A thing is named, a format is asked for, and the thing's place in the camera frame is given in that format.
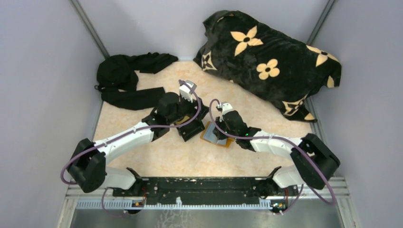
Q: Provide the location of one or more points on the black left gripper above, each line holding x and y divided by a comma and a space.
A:
191, 105

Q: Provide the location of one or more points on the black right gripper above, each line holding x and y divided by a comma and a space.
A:
220, 121

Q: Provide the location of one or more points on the yellow leather card holder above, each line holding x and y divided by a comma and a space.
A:
208, 136

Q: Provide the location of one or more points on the black plastic card bin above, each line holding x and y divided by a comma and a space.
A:
194, 127

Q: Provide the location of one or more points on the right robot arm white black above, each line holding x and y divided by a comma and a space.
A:
313, 162

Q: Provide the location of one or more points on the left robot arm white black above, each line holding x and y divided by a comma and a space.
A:
88, 165

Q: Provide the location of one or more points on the gold card in bin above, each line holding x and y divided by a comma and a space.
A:
183, 120

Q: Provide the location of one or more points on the black crumpled garment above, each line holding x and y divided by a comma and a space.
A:
117, 80

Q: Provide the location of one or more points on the black blanket yellow flowers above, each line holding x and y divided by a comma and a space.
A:
266, 62

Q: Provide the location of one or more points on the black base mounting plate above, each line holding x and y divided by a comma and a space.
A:
205, 191

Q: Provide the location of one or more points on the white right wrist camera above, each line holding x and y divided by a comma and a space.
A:
225, 108

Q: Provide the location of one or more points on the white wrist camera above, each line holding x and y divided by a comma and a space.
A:
186, 90
225, 108

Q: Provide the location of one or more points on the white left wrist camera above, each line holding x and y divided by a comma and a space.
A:
186, 90

